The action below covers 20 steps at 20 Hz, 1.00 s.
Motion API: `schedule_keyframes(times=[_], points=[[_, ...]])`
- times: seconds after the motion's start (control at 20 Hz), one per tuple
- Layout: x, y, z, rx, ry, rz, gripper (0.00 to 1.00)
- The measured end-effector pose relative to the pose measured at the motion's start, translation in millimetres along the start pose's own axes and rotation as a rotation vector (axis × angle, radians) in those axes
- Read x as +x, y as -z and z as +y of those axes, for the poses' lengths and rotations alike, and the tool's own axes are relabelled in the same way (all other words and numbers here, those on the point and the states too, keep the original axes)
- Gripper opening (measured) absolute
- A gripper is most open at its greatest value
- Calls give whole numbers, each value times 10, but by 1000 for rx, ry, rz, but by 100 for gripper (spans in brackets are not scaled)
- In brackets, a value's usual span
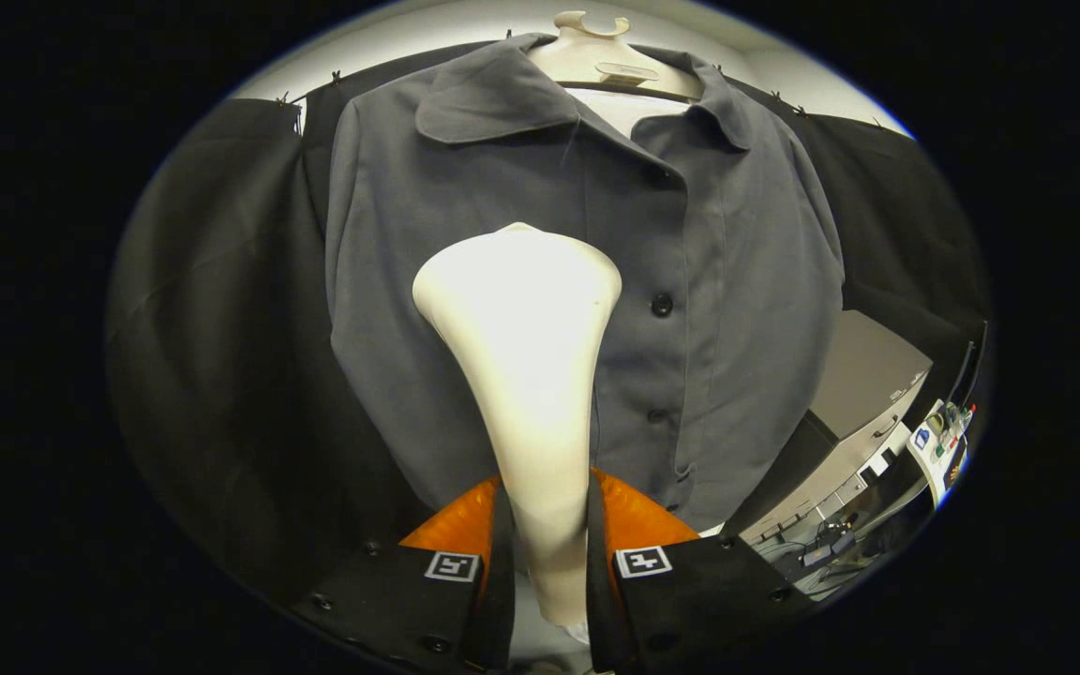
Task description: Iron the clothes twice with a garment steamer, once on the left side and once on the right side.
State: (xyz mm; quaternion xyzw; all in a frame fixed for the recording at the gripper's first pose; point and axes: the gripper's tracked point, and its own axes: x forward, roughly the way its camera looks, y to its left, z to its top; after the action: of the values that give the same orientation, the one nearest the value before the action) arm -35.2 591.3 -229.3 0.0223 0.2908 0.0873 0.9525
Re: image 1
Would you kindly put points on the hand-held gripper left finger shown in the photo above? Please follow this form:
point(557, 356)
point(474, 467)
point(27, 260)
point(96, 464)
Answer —
point(505, 581)

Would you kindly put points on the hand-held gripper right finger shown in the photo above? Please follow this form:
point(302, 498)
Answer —
point(596, 600)

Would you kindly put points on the white garment steamer head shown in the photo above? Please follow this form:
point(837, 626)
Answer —
point(521, 356)

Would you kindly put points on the grey button shirt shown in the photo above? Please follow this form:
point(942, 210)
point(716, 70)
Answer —
point(737, 281)

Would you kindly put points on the grey top cabinet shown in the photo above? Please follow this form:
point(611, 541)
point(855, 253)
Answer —
point(863, 366)

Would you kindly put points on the white side table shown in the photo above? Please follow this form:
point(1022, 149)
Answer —
point(934, 469)

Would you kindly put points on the small blue box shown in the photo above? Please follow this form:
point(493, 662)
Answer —
point(922, 439)

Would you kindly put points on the black backdrop cloth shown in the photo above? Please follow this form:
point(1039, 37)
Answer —
point(221, 328)

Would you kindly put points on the dark computer monitor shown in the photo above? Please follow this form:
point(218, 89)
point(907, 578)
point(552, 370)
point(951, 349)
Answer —
point(971, 361)

